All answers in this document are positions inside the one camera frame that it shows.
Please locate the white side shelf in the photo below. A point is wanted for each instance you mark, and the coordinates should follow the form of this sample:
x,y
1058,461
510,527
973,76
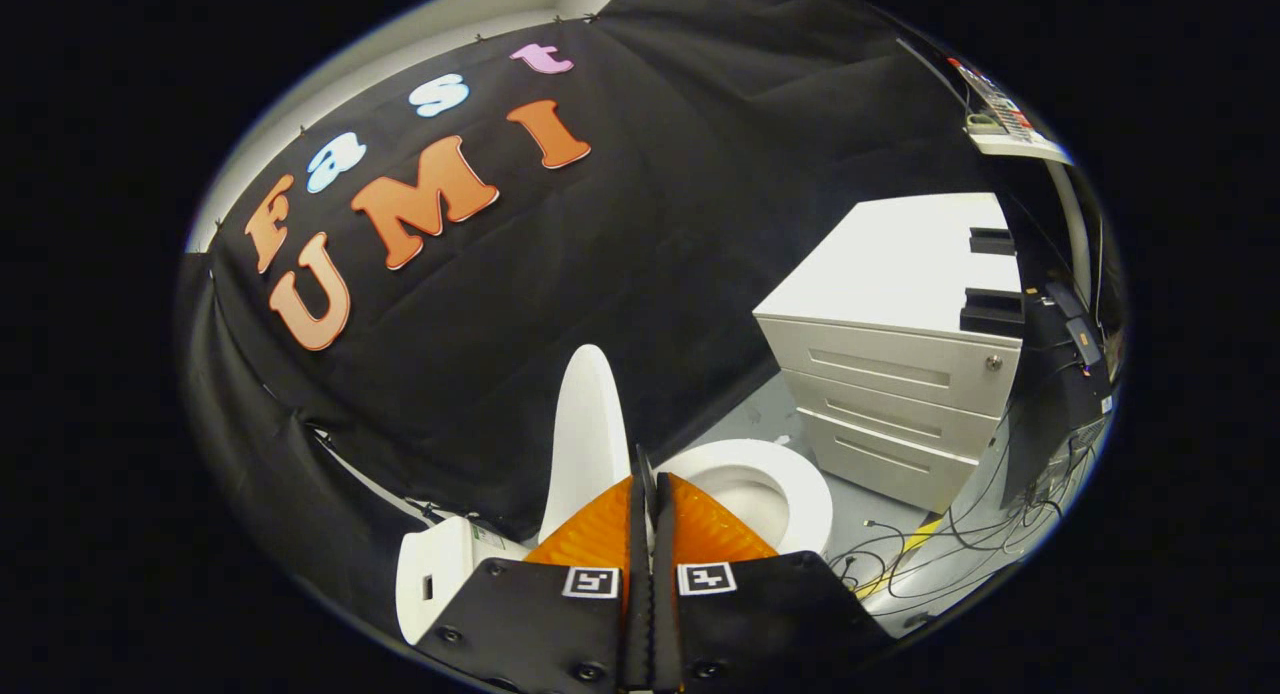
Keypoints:
x,y
1030,151

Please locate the white drawer cabinet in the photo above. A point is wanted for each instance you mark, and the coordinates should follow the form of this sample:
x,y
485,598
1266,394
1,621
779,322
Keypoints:
x,y
890,264

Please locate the black block on cabinet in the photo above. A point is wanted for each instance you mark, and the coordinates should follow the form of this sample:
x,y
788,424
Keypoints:
x,y
992,312
992,241

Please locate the white toilet tank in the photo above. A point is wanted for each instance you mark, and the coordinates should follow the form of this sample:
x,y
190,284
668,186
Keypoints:
x,y
430,574

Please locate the black backdrop cloth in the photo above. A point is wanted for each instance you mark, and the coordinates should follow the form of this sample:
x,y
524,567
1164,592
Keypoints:
x,y
650,274

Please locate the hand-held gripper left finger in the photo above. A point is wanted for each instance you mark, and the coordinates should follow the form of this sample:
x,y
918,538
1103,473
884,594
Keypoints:
x,y
560,624

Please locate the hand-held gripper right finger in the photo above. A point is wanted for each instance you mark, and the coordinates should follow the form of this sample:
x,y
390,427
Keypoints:
x,y
760,624

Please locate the white toilet lid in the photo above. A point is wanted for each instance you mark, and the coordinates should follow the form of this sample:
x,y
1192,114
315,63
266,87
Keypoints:
x,y
585,434

